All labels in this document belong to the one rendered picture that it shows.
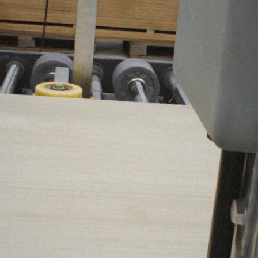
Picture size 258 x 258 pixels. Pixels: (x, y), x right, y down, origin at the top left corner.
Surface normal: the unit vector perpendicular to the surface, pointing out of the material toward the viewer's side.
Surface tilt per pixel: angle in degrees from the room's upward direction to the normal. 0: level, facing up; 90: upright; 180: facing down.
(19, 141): 0
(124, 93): 90
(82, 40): 90
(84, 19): 90
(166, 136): 0
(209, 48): 90
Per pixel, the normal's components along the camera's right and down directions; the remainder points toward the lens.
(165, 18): 0.09, 0.30
